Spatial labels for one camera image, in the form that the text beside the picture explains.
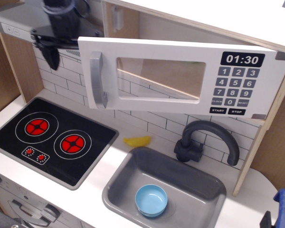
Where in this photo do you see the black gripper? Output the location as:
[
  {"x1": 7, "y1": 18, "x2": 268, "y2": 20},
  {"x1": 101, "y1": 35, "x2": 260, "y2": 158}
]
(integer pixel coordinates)
[{"x1": 30, "y1": 18, "x2": 104, "y2": 70}]

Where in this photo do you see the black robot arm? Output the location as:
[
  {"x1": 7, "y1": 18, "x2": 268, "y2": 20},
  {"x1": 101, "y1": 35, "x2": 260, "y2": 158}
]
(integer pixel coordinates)
[{"x1": 30, "y1": 0, "x2": 104, "y2": 70}]

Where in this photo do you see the grey range hood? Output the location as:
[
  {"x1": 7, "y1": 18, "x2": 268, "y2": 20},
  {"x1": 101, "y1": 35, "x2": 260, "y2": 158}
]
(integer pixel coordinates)
[{"x1": 0, "y1": 10, "x2": 105, "y2": 62}]

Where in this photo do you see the yellow toy banana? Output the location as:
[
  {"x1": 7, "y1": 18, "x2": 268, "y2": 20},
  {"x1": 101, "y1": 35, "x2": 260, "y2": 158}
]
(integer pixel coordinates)
[{"x1": 123, "y1": 136, "x2": 151, "y2": 147}]

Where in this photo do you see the light blue bowl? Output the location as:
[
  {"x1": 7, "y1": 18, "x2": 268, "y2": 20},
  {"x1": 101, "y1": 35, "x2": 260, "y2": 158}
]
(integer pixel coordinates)
[{"x1": 135, "y1": 184, "x2": 168, "y2": 218}]

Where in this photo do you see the dark grey toy faucet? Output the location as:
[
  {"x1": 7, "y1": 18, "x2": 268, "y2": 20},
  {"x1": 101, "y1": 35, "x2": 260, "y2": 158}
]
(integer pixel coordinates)
[{"x1": 174, "y1": 120, "x2": 240, "y2": 166}]

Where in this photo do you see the black toy stove top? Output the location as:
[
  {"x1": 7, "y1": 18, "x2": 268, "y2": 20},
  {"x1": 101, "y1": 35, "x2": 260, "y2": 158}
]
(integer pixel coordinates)
[{"x1": 0, "y1": 97, "x2": 118, "y2": 190}]

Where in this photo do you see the grey toy sink basin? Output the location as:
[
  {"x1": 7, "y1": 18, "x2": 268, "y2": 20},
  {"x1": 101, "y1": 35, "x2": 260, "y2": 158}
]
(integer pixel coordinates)
[{"x1": 102, "y1": 147, "x2": 226, "y2": 228}]

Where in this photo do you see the wooden microwave cabinet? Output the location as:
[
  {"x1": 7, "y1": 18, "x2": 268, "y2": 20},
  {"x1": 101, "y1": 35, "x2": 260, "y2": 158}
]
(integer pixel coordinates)
[{"x1": 101, "y1": 0, "x2": 285, "y2": 197}]

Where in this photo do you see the grey toy oven door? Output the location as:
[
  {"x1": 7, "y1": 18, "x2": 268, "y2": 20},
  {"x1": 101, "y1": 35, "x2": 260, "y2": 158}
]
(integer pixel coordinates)
[{"x1": 0, "y1": 175, "x2": 90, "y2": 228}]

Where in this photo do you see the white toy microwave door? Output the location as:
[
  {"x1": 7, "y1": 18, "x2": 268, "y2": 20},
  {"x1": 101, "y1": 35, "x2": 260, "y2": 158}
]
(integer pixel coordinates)
[{"x1": 78, "y1": 37, "x2": 285, "y2": 119}]

